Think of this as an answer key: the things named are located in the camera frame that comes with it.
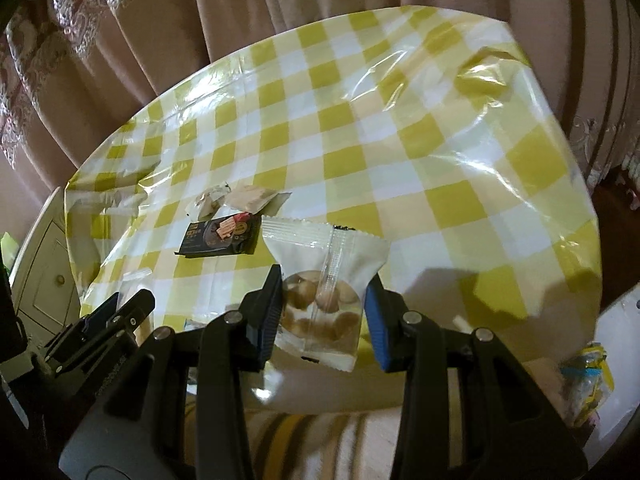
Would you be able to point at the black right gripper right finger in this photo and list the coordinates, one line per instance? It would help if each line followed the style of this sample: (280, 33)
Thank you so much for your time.
(470, 409)

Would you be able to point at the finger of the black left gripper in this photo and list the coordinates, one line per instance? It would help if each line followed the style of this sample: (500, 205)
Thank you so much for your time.
(92, 333)

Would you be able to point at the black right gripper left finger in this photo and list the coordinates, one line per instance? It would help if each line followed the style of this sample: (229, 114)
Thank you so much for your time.
(238, 341)

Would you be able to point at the white nut packet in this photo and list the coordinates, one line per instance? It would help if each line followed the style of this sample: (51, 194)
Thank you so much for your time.
(207, 203)
(325, 274)

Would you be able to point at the clear cookie packet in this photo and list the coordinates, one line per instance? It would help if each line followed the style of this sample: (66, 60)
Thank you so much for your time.
(254, 199)

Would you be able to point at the white cabinet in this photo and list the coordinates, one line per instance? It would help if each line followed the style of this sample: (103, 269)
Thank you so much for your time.
(44, 292)

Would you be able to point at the black cracker packet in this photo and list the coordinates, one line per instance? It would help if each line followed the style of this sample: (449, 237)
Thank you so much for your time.
(229, 236)

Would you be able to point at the striped cushion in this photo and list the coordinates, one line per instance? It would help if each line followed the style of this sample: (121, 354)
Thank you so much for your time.
(357, 445)

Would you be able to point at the blue-edged clear snack bag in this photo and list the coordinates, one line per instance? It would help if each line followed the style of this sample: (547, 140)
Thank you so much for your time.
(588, 382)

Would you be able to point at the white storage box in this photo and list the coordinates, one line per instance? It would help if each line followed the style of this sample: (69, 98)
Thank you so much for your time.
(618, 330)

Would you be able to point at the yellow checkered tablecloth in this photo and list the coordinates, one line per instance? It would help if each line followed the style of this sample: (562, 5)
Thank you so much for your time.
(425, 127)

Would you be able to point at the beige curtain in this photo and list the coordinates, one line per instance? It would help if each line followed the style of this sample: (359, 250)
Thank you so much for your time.
(73, 71)

